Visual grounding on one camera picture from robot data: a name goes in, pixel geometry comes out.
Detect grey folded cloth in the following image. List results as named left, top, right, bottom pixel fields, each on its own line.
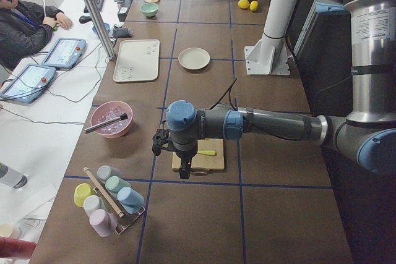
left=113, top=28, right=133, bottom=38

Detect yellow lemon near lime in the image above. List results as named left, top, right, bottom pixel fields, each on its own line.
left=238, top=0, right=250, bottom=9

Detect bamboo cutting board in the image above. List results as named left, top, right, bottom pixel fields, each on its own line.
left=190, top=138, right=225, bottom=175

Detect white bear tray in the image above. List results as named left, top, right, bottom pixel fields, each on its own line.
left=113, top=39, right=160, bottom=83

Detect light blue cup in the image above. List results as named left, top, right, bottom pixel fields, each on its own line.
left=117, top=187, right=144, bottom=214

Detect yellow cup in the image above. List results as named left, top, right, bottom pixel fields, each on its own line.
left=73, top=183, right=93, bottom=208

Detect white cup on rack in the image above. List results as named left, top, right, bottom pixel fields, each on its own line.
left=83, top=195, right=108, bottom=217

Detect cream round plate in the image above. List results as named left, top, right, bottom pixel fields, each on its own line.
left=178, top=48, right=210, bottom=70

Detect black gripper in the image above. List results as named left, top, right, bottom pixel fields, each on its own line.
left=152, top=129, right=197, bottom=179

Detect teach pendant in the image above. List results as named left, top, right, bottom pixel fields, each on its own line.
left=1, top=64, right=56, bottom=103
left=41, top=38, right=87, bottom=69

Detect teach pendant near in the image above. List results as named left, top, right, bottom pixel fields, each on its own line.
left=1, top=64, right=56, bottom=103

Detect blue bowl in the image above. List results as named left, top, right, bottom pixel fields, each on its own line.
left=92, top=22, right=111, bottom=38

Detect grey cup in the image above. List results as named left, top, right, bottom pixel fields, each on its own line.
left=97, top=165, right=122, bottom=182

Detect yellow plastic knife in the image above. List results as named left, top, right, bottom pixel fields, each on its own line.
left=197, top=150, right=217, bottom=156

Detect pink bowl with ice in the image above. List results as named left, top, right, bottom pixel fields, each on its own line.
left=90, top=101, right=133, bottom=138

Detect white paper cup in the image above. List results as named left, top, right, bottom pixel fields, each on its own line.
left=0, top=223, right=22, bottom=239

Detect black box white label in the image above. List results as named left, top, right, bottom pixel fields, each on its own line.
left=118, top=0, right=133, bottom=22

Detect red cylinder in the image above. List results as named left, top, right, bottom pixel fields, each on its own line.
left=1, top=237, right=37, bottom=260

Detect green bowl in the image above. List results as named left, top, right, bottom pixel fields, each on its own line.
left=140, top=2, right=159, bottom=18

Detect steel muddler black tip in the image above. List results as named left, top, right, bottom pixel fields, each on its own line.
left=84, top=113, right=128, bottom=134

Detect seated person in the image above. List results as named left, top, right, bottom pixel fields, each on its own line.
left=1, top=0, right=73, bottom=71

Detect yellow lemon far one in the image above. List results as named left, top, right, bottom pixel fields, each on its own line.
left=249, top=1, right=259, bottom=12

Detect green cup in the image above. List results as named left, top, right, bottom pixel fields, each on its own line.
left=105, top=176, right=131, bottom=198

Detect aluminium frame post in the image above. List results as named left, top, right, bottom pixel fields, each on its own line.
left=84, top=0, right=116, bottom=61

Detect teach pendant far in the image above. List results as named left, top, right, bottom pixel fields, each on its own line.
left=41, top=38, right=87, bottom=69

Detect white wire cup rack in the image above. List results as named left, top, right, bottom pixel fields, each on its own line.
left=84, top=167, right=145, bottom=234

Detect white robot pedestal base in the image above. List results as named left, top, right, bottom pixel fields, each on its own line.
left=244, top=0, right=297, bottom=75

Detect pink cup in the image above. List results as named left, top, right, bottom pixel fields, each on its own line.
left=89, top=209, right=117, bottom=237

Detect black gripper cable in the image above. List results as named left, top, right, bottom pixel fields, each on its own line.
left=210, top=78, right=239, bottom=112

